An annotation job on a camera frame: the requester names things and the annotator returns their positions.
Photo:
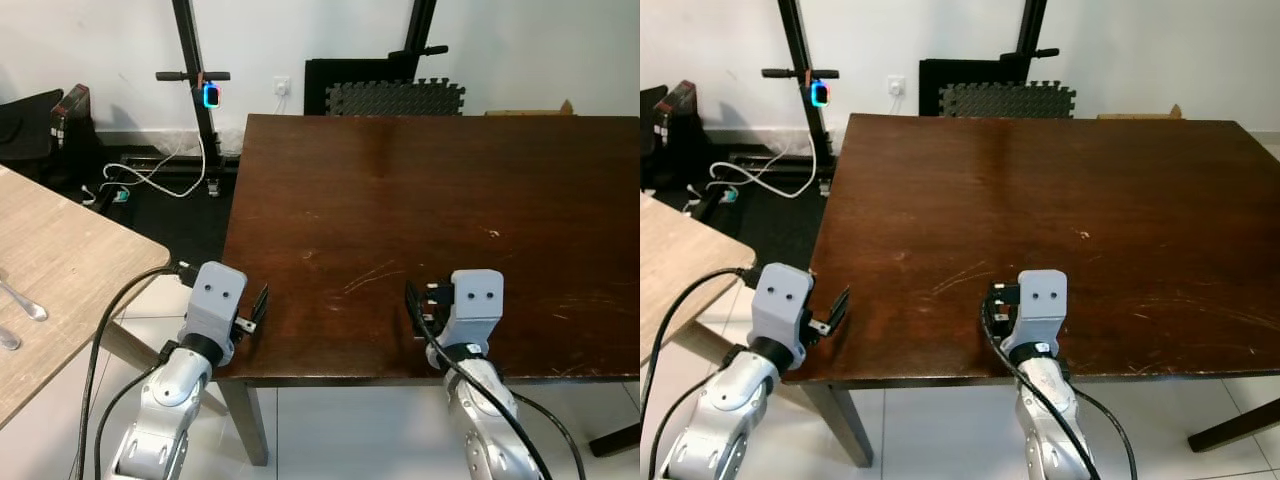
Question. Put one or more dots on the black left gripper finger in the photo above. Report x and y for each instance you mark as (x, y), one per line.
(840, 310)
(261, 306)

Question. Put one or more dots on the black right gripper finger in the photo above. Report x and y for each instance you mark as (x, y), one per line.
(987, 302)
(413, 300)

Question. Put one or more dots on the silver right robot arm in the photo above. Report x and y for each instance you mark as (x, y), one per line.
(485, 420)
(1045, 420)

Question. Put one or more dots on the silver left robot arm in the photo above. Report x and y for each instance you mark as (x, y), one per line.
(725, 415)
(165, 410)

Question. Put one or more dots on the dark brown wooden table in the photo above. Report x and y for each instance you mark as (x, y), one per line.
(1040, 230)
(420, 230)

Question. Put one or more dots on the large black floor mat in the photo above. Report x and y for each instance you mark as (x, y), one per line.
(790, 225)
(190, 225)

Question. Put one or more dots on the light wooden table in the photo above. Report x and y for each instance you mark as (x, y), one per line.
(685, 270)
(60, 270)

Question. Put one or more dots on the green power adapter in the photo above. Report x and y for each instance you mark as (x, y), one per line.
(120, 196)
(735, 196)

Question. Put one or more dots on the black foam puzzle mats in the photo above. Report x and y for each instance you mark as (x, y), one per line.
(1005, 100)
(395, 97)

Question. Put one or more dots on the small glowing device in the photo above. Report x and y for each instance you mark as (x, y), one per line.
(821, 94)
(211, 96)

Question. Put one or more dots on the silver metal spoon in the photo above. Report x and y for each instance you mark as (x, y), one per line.
(28, 306)

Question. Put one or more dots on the brown cardboard box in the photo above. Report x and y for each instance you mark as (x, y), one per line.
(1140, 114)
(530, 110)

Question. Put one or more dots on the black bag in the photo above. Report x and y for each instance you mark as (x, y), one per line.
(25, 130)
(652, 130)

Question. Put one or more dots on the red and black case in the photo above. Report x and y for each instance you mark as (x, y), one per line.
(72, 112)
(685, 105)

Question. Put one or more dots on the black slanted stand pole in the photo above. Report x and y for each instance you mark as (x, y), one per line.
(1030, 35)
(418, 35)

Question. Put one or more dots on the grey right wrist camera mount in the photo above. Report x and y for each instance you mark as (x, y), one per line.
(1040, 300)
(475, 300)

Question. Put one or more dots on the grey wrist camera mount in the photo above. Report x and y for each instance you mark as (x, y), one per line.
(1040, 300)
(215, 295)
(475, 300)
(782, 298)

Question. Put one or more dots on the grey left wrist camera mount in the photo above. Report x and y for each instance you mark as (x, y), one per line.
(782, 298)
(215, 295)

